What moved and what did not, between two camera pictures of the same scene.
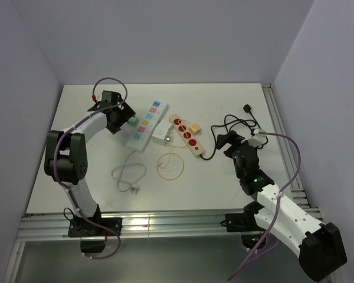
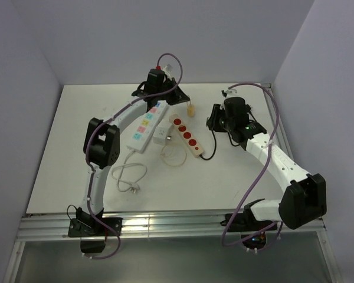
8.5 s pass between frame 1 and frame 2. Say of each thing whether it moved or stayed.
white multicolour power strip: stayed
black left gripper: moved
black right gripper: moved
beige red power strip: stayed
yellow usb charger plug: moved
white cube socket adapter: stayed
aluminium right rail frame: stayed
